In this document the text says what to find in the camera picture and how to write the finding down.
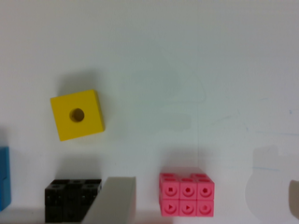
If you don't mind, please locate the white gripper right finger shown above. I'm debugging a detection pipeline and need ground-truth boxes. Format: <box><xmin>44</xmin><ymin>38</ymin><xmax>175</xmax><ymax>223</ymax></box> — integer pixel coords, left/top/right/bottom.
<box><xmin>289</xmin><ymin>180</ymin><xmax>299</xmax><ymax>218</ymax></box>

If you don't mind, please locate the yellow block with hole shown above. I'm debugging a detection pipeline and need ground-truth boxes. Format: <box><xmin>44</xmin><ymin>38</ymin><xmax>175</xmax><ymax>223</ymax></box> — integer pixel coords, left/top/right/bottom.
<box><xmin>50</xmin><ymin>90</ymin><xmax>105</xmax><ymax>141</ymax></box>

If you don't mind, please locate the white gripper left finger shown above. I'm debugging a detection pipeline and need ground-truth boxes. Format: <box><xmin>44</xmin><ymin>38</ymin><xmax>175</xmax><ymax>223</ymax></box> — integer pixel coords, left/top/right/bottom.
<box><xmin>81</xmin><ymin>177</ymin><xmax>136</xmax><ymax>224</ymax></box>

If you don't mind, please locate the blue block with hole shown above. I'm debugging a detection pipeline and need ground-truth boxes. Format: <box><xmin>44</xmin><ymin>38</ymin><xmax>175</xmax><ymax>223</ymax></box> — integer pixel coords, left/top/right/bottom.
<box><xmin>0</xmin><ymin>147</ymin><xmax>11</xmax><ymax>211</ymax></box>

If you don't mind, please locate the pink cube block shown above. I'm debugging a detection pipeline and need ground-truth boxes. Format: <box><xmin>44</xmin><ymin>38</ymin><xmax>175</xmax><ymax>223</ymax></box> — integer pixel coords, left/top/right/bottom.
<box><xmin>159</xmin><ymin>173</ymin><xmax>215</xmax><ymax>217</ymax></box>

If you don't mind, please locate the black cube block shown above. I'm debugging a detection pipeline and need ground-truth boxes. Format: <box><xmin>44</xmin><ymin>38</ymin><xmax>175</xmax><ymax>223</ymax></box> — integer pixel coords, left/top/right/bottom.
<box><xmin>45</xmin><ymin>179</ymin><xmax>102</xmax><ymax>223</ymax></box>

